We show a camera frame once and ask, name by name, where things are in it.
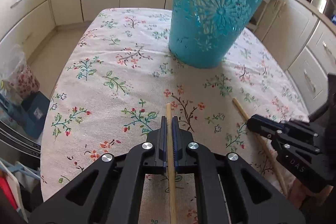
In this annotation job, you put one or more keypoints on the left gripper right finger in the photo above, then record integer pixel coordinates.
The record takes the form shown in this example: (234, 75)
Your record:
(228, 189)

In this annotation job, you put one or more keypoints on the floral trash bin with bag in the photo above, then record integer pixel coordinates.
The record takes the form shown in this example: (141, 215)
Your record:
(17, 79)

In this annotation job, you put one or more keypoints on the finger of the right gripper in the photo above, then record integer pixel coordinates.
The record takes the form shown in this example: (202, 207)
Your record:
(265, 127)

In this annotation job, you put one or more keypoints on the dark blue box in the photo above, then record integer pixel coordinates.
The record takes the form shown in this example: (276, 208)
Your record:
(32, 114)

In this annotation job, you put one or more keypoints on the wooden chopstick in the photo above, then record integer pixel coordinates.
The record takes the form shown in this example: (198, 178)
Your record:
(171, 167)
(265, 148)

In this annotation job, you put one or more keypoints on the cream kitchen base cabinets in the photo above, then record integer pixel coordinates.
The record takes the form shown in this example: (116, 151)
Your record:
(300, 38)

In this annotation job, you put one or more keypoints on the light blue rack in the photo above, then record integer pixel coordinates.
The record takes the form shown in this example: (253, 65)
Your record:
(19, 167)

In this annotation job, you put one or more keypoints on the floral white tablecloth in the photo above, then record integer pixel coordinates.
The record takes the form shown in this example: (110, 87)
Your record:
(114, 90)

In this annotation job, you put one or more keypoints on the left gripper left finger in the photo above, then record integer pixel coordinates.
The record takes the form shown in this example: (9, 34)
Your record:
(110, 189)

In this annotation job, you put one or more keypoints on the turquoise perforated plastic basket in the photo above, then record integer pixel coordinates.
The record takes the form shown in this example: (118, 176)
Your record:
(202, 31)

